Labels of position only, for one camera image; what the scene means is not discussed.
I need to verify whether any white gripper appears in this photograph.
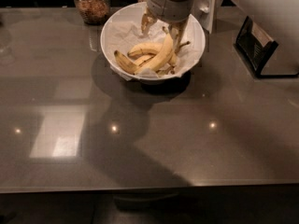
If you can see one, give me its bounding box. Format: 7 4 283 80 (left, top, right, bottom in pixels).
141 0 194 49

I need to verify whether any long top banana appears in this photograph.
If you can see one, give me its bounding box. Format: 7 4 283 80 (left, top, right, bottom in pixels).
135 33 174 75

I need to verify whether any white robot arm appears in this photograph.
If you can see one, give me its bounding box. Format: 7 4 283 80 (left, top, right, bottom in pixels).
141 0 299 77

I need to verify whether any curved back banana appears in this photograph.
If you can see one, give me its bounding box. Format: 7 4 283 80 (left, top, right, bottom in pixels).
127 41 191 65

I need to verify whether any white bowl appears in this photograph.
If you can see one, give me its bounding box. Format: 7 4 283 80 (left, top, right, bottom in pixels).
99 1 206 86

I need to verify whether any left front banana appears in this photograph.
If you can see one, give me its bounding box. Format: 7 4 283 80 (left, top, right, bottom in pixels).
114 50 153 75

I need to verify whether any white paper liner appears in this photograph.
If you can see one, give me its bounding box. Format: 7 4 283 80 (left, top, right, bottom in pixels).
106 9 200 81

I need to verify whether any glass jar with brown nuts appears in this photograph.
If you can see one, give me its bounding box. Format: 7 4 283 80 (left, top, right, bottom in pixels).
74 0 110 25

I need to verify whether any black wire napkin holder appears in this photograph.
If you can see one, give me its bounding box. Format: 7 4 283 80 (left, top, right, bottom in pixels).
235 16 299 78

